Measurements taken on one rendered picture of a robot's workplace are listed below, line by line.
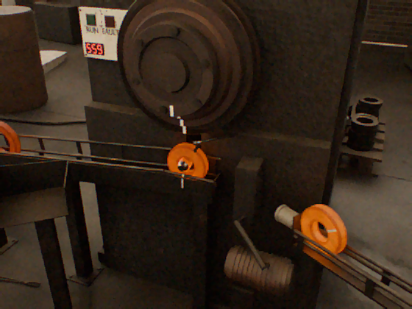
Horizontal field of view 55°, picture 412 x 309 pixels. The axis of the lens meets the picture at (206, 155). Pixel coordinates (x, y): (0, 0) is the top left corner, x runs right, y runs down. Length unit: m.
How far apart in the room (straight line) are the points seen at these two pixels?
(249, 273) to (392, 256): 1.18
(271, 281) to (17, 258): 1.42
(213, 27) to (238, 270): 0.78
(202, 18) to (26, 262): 1.59
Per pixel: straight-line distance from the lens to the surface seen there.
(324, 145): 1.37
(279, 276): 1.37
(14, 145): 1.93
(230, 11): 1.19
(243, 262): 1.38
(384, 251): 2.41
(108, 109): 1.62
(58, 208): 1.54
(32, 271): 2.24
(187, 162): 1.42
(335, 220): 1.20
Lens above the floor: 1.46
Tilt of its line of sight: 28 degrees down
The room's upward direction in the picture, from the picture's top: 1 degrees clockwise
